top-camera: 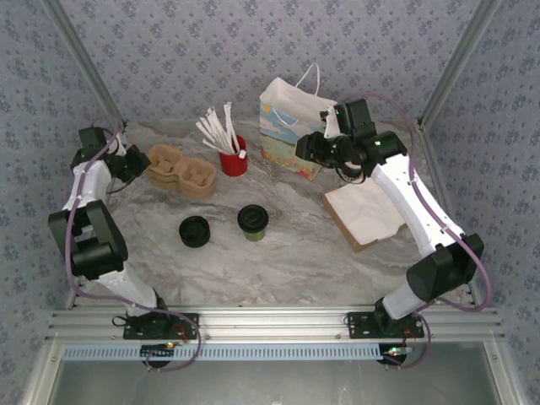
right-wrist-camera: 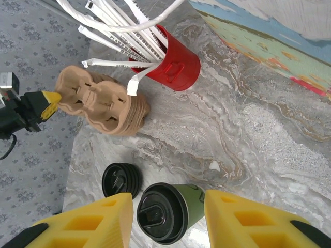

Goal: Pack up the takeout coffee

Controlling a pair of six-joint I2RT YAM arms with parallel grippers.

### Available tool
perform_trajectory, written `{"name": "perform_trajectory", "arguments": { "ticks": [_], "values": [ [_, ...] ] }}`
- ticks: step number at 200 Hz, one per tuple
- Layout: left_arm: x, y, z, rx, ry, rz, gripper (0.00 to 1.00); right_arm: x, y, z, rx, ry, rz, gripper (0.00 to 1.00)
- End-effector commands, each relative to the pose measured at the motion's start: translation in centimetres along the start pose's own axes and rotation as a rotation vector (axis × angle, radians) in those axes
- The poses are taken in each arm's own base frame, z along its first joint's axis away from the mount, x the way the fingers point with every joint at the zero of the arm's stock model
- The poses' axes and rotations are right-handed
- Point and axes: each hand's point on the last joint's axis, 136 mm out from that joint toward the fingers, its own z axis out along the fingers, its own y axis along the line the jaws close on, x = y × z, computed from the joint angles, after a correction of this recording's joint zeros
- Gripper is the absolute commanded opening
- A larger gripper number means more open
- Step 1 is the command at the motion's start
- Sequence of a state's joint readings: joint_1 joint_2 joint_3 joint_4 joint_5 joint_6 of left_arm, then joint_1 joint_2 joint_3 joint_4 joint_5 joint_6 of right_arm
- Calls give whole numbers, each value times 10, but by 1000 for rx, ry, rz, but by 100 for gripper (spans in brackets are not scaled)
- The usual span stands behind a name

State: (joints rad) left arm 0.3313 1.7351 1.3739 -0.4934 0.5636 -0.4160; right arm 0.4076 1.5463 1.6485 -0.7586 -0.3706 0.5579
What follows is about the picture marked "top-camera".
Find black plastic cup lid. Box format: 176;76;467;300
236;204;270;232

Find slotted grey cable duct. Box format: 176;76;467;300
62;342;387;362

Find green paper coffee cup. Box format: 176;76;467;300
240;219;269;243

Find colourful paper gift bag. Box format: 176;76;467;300
258;62;338;181

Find small LED circuit board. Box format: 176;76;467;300
381;343;413;366
141;342;178;368

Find white napkins on cardboard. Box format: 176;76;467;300
322;192;408;254

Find aluminium front rail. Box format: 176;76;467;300
45;306;505;343

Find red plastic cup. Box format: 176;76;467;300
218;134;249;177

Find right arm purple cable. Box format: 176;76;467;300
337;91;494;370

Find grey metal lower panel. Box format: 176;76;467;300
24;342;520;405

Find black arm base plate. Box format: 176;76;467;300
121;311;200;341
345;310;425;339

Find tan pulp cup carrier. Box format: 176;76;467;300
147;144;219;189

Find aluminium frame post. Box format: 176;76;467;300
41;0;128;130
416;0;503;127

